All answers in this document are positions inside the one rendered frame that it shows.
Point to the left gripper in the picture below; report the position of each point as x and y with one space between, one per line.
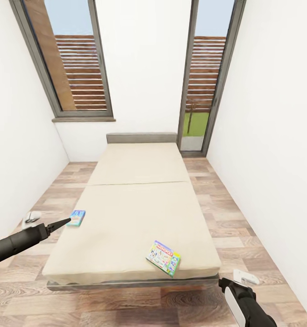
32 236

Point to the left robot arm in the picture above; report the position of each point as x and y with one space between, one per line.
30 235

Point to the bed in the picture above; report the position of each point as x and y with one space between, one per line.
139 192

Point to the board game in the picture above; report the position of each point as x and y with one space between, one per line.
163 257
76 218

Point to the fixed window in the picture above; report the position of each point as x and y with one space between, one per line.
64 41

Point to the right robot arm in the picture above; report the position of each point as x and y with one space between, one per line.
242 300

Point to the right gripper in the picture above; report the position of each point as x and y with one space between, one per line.
223 283

